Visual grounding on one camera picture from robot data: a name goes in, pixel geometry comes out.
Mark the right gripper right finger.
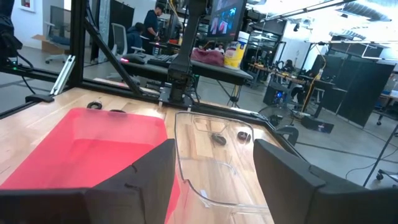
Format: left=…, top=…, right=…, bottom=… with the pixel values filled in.
left=252, top=138, right=398, bottom=224

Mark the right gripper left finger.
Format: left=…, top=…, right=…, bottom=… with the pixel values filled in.
left=0, top=138, right=177, bottom=224

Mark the pink translucent plastic bin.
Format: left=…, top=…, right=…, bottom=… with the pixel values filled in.
left=0, top=107, right=182, bottom=224

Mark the black floor box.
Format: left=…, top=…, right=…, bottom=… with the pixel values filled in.
left=300, top=115, right=335, bottom=134

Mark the clear plastic bin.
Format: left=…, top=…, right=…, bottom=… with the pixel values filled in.
left=167, top=110, right=276, bottom=224

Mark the black computer tower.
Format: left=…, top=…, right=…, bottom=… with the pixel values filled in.
left=262, top=81, right=292, bottom=107

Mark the cluttered work table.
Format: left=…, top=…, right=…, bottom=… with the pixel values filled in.
left=248, top=63, right=348, bottom=94

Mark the black room partition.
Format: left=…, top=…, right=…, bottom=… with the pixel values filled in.
left=310, top=54, right=396, bottom=128

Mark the silver aluminium bar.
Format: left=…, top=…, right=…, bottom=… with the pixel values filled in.
left=49, top=55, right=76, bottom=96

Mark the black computer mouse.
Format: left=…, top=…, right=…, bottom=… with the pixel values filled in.
left=121, top=52, right=146, bottom=65

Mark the dark grey desk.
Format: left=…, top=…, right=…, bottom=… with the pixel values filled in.
left=120, top=57, right=254, bottom=86

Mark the black keyboard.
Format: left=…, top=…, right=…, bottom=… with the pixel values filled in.
left=146, top=54, right=178, bottom=68

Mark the yellow wipes canister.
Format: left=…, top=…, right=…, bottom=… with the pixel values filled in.
left=223, top=30, right=251, bottom=70

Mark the grey mesh office chair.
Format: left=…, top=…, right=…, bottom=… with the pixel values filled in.
left=107, top=22, right=146, bottom=65

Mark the cardboard box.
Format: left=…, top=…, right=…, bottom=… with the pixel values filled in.
left=30, top=33, right=68, bottom=56

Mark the black computer monitor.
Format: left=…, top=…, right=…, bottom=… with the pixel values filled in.
left=206, top=0, right=248, bottom=42

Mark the framed wall picture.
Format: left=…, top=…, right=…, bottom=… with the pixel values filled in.
left=18, top=0, right=37, bottom=13

